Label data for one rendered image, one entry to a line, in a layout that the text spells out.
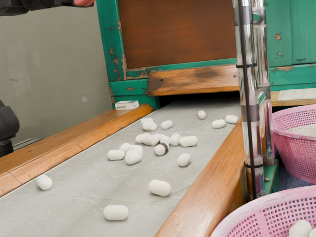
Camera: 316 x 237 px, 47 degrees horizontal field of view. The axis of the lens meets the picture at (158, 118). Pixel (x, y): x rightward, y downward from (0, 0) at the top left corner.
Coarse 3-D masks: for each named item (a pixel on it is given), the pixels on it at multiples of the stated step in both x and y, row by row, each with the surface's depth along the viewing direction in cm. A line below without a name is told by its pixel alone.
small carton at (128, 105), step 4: (136, 100) 107; (116, 104) 106; (120, 104) 106; (124, 104) 105; (128, 104) 105; (132, 104) 104; (136, 104) 106; (116, 108) 107; (120, 108) 106; (124, 108) 106; (128, 108) 105; (132, 108) 105
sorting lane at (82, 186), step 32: (128, 128) 92; (160, 128) 88; (192, 128) 84; (224, 128) 80; (96, 160) 69; (160, 160) 64; (192, 160) 62; (32, 192) 56; (64, 192) 55; (96, 192) 53; (128, 192) 52; (0, 224) 47; (32, 224) 45; (64, 224) 44; (96, 224) 43; (128, 224) 42; (160, 224) 41
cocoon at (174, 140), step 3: (174, 135) 71; (177, 135) 71; (180, 135) 73; (171, 138) 71; (174, 138) 70; (177, 138) 71; (180, 138) 72; (171, 141) 71; (174, 141) 70; (177, 141) 70; (171, 144) 71; (174, 144) 71; (177, 144) 71
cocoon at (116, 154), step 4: (108, 152) 67; (112, 152) 67; (116, 152) 66; (120, 152) 66; (124, 152) 67; (108, 156) 67; (112, 156) 66; (116, 156) 66; (120, 156) 66; (124, 156) 67
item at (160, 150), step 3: (159, 144) 67; (156, 147) 66; (159, 147) 66; (162, 147) 66; (168, 147) 67; (156, 150) 66; (159, 150) 66; (162, 150) 66; (165, 150) 66; (156, 153) 66; (159, 153) 66; (162, 153) 66
